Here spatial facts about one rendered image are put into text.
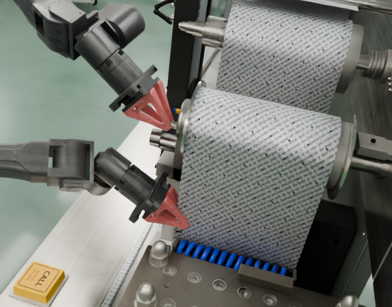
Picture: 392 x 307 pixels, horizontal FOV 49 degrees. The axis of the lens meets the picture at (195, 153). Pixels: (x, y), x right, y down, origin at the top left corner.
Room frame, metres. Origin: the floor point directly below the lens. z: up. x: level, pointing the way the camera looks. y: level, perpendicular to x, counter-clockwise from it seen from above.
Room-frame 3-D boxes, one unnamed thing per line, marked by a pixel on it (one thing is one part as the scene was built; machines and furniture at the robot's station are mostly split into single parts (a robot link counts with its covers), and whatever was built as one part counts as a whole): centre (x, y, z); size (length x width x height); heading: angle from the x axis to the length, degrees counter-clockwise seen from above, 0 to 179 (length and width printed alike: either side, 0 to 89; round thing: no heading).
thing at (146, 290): (0.45, 0.04, 1.05); 0.04 x 0.04 x 0.04
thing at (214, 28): (0.92, -0.01, 1.33); 0.06 x 0.06 x 0.06; 80
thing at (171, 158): (0.71, 0.04, 1.05); 0.06 x 0.05 x 0.31; 80
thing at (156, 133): (0.72, 0.08, 1.18); 0.04 x 0.02 x 0.04; 170
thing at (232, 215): (0.59, -0.10, 1.10); 0.23 x 0.01 x 0.18; 80
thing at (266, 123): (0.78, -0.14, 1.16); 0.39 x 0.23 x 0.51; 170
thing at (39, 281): (0.55, 0.26, 0.91); 0.07 x 0.07 x 0.02; 80
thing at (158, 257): (0.54, 0.04, 1.05); 0.04 x 0.04 x 0.04
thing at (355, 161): (0.62, -0.28, 1.25); 0.07 x 0.04 x 0.04; 80
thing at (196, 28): (0.93, 0.05, 1.33); 0.06 x 0.03 x 0.03; 80
